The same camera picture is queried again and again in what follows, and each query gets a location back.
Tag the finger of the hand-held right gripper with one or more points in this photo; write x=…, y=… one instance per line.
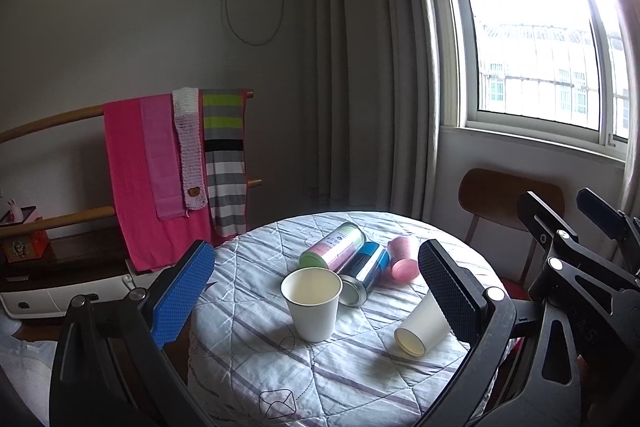
x=597, y=209
x=545, y=219

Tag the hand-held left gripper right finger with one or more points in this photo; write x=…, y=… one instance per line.
x=452, y=294

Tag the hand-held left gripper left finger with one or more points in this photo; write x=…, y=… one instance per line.
x=182, y=294

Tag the white paper cup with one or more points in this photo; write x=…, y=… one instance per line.
x=422, y=329
x=311, y=307

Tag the pink plastic cup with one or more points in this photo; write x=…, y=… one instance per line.
x=402, y=257

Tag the wooden chair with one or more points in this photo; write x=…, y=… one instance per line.
x=500, y=197

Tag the blue metal can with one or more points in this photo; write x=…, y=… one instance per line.
x=362, y=272

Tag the dark wooden bench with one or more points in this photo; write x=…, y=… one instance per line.
x=75, y=257

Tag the hot pink towel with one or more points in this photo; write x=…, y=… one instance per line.
x=127, y=187

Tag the white flat appliance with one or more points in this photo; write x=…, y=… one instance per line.
x=60, y=294

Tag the pastel striped can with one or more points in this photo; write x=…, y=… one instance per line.
x=332, y=247

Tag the light pink towel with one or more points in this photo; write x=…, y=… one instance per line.
x=162, y=167

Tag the striped knit cloth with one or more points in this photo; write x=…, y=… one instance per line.
x=225, y=167

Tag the round table with quilted cloth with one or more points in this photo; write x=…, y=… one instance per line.
x=350, y=382

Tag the white pink crocheted scarf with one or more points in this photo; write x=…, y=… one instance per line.
x=191, y=147

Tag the red tissue box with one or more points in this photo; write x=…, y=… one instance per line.
x=22, y=242

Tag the white bedding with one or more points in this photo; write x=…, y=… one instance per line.
x=22, y=372

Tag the window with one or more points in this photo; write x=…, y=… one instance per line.
x=530, y=22

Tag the wooden towel rack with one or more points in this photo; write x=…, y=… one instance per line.
x=65, y=117

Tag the grey curtain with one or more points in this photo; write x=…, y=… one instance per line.
x=360, y=72

